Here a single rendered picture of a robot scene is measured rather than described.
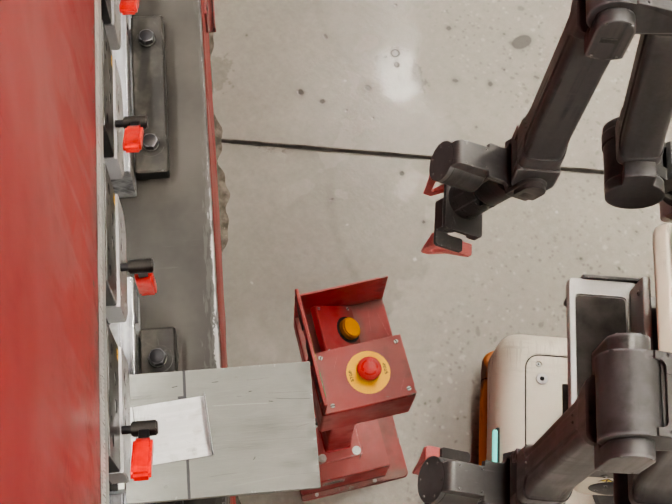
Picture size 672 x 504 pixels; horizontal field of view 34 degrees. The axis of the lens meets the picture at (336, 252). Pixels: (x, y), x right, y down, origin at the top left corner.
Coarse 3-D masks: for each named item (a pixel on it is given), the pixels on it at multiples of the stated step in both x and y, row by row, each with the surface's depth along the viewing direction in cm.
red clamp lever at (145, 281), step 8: (120, 264) 136; (128, 264) 135; (136, 264) 135; (144, 264) 135; (152, 264) 136; (136, 272) 136; (144, 272) 136; (152, 272) 136; (136, 280) 139; (144, 280) 139; (152, 280) 139; (144, 288) 141; (152, 288) 141
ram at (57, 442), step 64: (0, 0) 77; (64, 0) 108; (0, 64) 76; (64, 64) 105; (0, 128) 74; (64, 128) 102; (0, 192) 73; (64, 192) 100; (0, 256) 72; (64, 256) 97; (0, 320) 70; (64, 320) 95; (0, 384) 69; (64, 384) 93; (0, 448) 68; (64, 448) 91
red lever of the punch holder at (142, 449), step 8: (136, 424) 126; (144, 424) 126; (152, 424) 126; (128, 432) 126; (136, 432) 126; (144, 432) 126; (152, 432) 126; (136, 440) 124; (144, 440) 124; (152, 440) 124; (136, 448) 122; (144, 448) 122; (152, 448) 123; (136, 456) 121; (144, 456) 121; (152, 456) 123; (136, 464) 120; (144, 464) 120; (152, 464) 122; (136, 472) 119; (144, 472) 119; (136, 480) 120
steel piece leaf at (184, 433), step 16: (176, 400) 154; (192, 400) 154; (144, 416) 153; (160, 416) 153; (176, 416) 153; (192, 416) 154; (160, 432) 152; (176, 432) 153; (192, 432) 153; (208, 432) 153; (160, 448) 152; (176, 448) 152; (192, 448) 152; (208, 448) 152
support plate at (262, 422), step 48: (144, 384) 155; (192, 384) 155; (240, 384) 156; (288, 384) 156; (240, 432) 153; (288, 432) 154; (144, 480) 150; (192, 480) 150; (240, 480) 151; (288, 480) 151
